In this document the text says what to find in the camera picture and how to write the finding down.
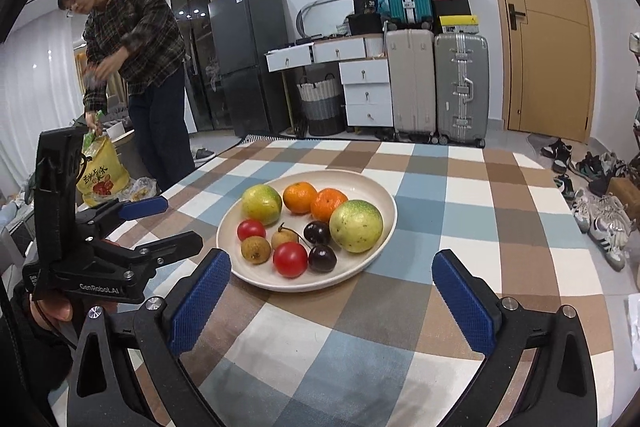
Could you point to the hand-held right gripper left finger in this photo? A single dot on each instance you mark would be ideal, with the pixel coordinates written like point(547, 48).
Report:
point(200, 302)

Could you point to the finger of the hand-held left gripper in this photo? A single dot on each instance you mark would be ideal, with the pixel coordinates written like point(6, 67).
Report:
point(145, 208)
point(175, 244)

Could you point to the white ribbed bin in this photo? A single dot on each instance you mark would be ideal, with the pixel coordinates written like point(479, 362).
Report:
point(375, 48)

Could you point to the wooden door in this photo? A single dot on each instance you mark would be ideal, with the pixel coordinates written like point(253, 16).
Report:
point(545, 32)

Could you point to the small white basket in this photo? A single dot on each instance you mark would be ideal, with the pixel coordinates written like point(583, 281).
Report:
point(343, 29)

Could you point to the brown cardboard box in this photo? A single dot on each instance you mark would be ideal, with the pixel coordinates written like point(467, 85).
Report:
point(624, 192)

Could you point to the person's left forearm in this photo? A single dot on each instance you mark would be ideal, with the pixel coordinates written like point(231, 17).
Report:
point(30, 367)

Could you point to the grey oval hoop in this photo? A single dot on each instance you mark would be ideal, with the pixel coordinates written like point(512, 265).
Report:
point(301, 19)

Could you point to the orange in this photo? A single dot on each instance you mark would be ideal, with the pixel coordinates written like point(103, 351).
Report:
point(300, 197)
point(329, 205)

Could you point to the dark glass door cabinet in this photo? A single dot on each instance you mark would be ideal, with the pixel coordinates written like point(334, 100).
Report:
point(195, 32)

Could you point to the clear plastic bag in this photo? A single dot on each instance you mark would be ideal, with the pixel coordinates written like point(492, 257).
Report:
point(142, 189)

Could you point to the large red tomato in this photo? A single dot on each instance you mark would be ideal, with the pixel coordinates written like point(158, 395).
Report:
point(290, 260)

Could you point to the yellow plastic bag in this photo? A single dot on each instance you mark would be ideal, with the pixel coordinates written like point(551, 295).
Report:
point(102, 177)

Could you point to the black printed box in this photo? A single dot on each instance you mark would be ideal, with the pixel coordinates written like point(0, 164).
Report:
point(365, 3)

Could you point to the woven laundry basket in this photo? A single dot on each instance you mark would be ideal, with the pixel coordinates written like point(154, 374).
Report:
point(322, 107)

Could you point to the brown round fruit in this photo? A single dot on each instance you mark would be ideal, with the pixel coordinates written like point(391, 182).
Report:
point(256, 250)

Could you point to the grey slipper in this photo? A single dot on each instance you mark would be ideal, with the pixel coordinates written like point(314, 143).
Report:
point(202, 155)

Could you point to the cream round plate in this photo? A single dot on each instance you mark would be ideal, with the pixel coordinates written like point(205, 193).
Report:
point(345, 182)

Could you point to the yellow-green round fruit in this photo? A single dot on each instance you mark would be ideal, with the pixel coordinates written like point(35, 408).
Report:
point(261, 205)

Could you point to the plain black box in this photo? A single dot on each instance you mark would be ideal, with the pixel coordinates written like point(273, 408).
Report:
point(452, 8)

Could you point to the silver suitcase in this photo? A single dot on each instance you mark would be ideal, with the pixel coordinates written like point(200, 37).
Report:
point(460, 87)

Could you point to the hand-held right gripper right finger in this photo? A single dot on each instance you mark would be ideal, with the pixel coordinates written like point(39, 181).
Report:
point(462, 302)

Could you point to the large green round fruit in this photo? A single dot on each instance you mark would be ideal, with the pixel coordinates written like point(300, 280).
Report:
point(356, 227)

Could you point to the small red tomato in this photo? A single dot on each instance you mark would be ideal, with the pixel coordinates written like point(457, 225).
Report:
point(250, 230)

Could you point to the brown pear with stem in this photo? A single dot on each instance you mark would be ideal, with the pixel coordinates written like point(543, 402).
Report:
point(282, 238)

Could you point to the dark purple plum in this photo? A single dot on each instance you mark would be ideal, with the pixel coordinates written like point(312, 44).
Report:
point(317, 233)
point(322, 258)

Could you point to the beige suitcase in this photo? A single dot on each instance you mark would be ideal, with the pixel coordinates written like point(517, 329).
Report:
point(410, 82)

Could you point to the person's left hand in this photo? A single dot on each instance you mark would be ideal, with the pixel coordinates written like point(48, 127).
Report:
point(52, 309)

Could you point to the striped floor mat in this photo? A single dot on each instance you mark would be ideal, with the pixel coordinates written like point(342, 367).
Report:
point(275, 138)

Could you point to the white desk with drawers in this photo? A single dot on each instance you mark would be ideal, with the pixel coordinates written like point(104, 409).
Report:
point(367, 92)

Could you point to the pile of shoes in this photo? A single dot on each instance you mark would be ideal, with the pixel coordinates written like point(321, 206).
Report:
point(600, 217)

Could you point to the dark grey refrigerator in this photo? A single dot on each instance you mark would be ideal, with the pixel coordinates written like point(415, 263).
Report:
point(250, 57)

